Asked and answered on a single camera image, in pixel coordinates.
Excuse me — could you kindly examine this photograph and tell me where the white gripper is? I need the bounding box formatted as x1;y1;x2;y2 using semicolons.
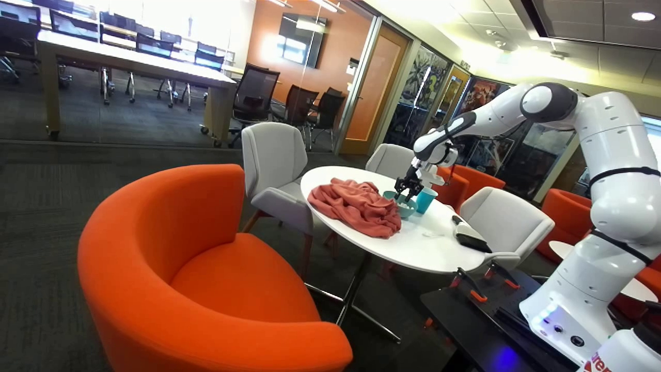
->
395;143;459;198

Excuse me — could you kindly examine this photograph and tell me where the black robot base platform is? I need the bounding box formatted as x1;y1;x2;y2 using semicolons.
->
417;262;583;372

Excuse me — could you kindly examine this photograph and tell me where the blue cup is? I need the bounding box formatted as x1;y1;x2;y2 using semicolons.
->
411;188;439;217

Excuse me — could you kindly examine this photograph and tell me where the green bowl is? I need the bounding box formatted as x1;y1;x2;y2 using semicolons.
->
382;188;420;221

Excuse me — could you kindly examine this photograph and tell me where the red crumpled cloth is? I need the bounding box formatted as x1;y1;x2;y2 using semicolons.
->
306;175;406;241

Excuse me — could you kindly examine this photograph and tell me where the black hand brush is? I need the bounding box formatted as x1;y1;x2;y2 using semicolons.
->
454;232;493;253

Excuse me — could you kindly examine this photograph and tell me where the orange wooden door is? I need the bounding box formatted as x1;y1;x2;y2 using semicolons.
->
342;23;414;157

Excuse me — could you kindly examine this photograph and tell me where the black office chair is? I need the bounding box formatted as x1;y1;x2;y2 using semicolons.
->
283;83;321;131
315;86;349;135
227;62;283;148

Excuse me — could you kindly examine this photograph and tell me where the chrome table base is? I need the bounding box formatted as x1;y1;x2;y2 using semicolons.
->
301;252;406;347

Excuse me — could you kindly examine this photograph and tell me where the grey armchair with wooden legs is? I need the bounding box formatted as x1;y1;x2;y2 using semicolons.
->
238;120;321;237

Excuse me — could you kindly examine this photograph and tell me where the large orange tub armchair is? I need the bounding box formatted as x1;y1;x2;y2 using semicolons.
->
75;160;356;372

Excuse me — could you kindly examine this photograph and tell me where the black computer monitor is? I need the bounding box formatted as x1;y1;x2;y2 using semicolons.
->
134;27;185;60
193;42;227;73

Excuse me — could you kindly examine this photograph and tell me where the long wooden desk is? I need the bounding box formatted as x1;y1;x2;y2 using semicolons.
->
35;28;239;148

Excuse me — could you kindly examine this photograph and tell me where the wall mounted screen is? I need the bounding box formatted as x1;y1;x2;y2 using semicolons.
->
276;13;330;69

